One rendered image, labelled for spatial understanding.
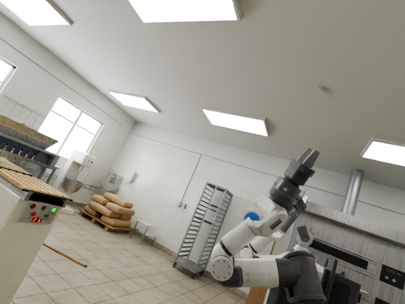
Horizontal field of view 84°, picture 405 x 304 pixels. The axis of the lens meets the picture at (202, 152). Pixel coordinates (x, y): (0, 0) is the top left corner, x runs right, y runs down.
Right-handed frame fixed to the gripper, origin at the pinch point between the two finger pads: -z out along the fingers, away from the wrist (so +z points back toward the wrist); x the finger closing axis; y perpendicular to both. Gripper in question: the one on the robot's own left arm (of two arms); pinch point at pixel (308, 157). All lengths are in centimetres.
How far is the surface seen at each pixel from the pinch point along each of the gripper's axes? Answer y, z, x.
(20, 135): -183, 113, 121
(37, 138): -175, 113, 132
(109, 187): -189, 321, 509
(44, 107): -370, 179, 403
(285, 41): -15, -91, 155
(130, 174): -163, 269, 538
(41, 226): -106, 144, 75
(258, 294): 199, 239, 297
